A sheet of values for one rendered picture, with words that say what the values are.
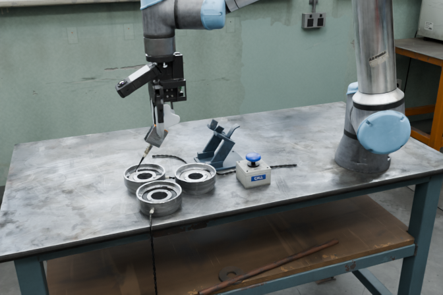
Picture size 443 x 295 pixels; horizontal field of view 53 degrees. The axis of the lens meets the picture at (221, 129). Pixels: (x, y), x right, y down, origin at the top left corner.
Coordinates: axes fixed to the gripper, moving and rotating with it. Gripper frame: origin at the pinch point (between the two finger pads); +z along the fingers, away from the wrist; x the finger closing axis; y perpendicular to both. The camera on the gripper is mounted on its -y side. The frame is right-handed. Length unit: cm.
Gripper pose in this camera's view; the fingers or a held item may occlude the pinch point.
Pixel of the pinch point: (157, 132)
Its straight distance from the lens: 116.1
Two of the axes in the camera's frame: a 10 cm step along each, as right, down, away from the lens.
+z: 0.2, 9.3, 3.7
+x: -3.5, -3.4, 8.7
